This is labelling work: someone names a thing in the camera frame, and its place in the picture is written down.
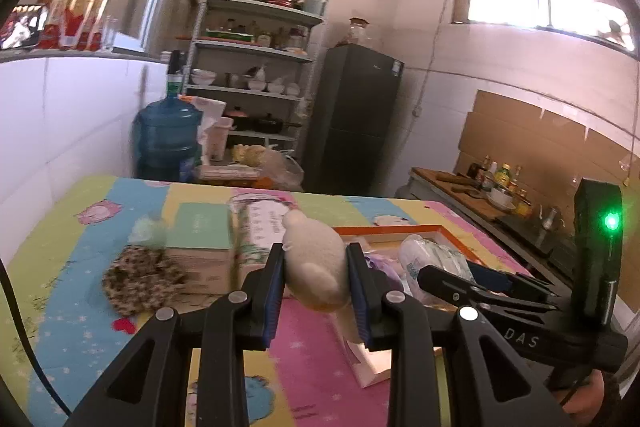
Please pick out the green fluffy ball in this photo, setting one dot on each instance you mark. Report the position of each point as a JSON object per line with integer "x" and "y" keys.
{"x": 150, "y": 232}

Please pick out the clear plastic food bag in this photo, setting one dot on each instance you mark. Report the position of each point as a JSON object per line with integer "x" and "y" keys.
{"x": 280, "y": 167}

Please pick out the colourful patchwork tablecloth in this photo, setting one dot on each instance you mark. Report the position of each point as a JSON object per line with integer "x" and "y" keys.
{"x": 75, "y": 217}

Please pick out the blue water jug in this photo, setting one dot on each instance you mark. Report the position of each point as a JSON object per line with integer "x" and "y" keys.
{"x": 165, "y": 137}

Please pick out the large floral tissue pack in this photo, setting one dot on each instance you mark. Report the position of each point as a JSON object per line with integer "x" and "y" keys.
{"x": 255, "y": 232}

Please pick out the leopard print scrunchie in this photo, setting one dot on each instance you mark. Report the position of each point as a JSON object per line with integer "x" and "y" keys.
{"x": 142, "y": 277}

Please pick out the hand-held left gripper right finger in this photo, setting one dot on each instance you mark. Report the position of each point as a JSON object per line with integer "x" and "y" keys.
{"x": 357, "y": 297}

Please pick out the white paper bag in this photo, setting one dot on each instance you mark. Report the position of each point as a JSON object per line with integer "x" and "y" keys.
{"x": 205, "y": 117}

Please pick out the wooden cutting board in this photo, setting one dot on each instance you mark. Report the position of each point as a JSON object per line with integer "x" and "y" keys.
{"x": 450, "y": 187}

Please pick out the person's right hand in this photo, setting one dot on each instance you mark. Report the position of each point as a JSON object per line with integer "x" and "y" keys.
{"x": 595, "y": 399}

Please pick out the metal faucet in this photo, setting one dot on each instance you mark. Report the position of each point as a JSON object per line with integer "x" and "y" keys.
{"x": 549, "y": 218}

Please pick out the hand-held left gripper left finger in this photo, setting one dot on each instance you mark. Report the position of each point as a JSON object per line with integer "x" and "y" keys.
{"x": 275, "y": 297}

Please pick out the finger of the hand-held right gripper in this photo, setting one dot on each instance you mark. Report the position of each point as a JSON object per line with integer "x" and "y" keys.
{"x": 450, "y": 289}
{"x": 515, "y": 282}

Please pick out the orange shallow cardboard box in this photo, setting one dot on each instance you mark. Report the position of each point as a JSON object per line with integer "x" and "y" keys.
{"x": 390, "y": 229}

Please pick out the teal patterned tissue pack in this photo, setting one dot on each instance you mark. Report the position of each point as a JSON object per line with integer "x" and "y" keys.
{"x": 430, "y": 257}

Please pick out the white bowl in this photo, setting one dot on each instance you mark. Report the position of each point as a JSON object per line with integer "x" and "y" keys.
{"x": 501, "y": 199}

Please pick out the printed red black box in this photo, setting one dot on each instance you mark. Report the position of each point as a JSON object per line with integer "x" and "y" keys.
{"x": 22, "y": 27}

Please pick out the metal shelf rack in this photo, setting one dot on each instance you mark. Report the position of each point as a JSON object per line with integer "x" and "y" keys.
{"x": 250, "y": 52}

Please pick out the dark fridge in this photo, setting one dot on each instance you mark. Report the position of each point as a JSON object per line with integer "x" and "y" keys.
{"x": 350, "y": 122}

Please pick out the pale green carton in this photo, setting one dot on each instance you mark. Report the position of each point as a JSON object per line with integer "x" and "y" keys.
{"x": 200, "y": 232}

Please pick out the pink plastic bin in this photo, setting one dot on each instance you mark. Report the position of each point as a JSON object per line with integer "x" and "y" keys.
{"x": 220, "y": 142}

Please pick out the brown carton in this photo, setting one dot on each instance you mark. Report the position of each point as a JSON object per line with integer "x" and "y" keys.
{"x": 225, "y": 174}

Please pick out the glass jar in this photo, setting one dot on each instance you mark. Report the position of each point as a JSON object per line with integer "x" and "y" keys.
{"x": 360, "y": 34}

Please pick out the white plush toy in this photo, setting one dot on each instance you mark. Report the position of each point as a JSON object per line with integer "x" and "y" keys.
{"x": 312, "y": 257}

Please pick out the cardboard wall panel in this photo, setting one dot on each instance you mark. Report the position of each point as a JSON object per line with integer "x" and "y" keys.
{"x": 525, "y": 132}

